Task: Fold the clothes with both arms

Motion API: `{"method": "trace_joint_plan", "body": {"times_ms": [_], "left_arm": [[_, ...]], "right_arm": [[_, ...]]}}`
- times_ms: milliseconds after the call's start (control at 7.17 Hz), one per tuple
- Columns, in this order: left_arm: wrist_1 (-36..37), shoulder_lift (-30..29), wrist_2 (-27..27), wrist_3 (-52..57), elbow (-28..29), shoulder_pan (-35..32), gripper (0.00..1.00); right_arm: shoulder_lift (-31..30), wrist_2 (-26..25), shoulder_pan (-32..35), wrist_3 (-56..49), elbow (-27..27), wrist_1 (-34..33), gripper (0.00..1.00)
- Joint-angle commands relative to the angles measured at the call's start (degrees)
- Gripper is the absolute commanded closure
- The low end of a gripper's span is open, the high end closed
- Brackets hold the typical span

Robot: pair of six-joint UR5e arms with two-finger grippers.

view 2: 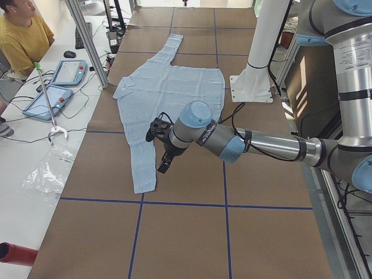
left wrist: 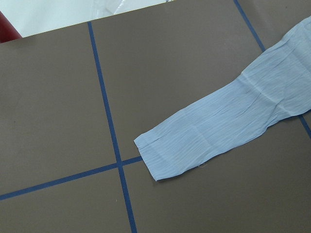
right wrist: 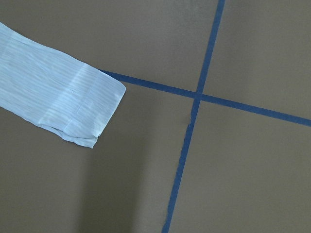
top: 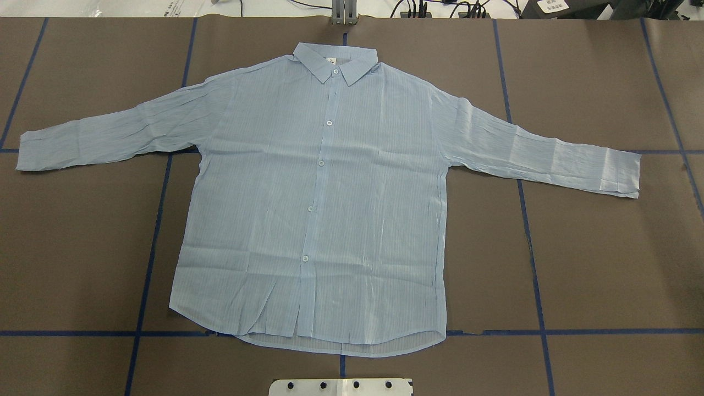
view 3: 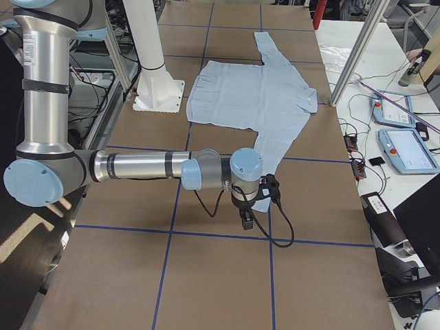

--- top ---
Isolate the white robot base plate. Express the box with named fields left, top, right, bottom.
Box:
left=268, top=378, right=414, bottom=395

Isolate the dark box with label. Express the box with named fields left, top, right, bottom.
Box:
left=520, top=1, right=683, bottom=20

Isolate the black cable bundle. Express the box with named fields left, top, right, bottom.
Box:
left=389, top=0, right=522, bottom=19

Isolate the grey aluminium frame post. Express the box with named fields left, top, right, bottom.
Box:
left=331, top=0, right=359, bottom=26

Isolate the clear plastic bag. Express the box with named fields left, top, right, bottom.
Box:
left=83, top=1, right=221, bottom=18

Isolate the light blue striped shirt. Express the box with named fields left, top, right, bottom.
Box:
left=16, top=43, right=641, bottom=358

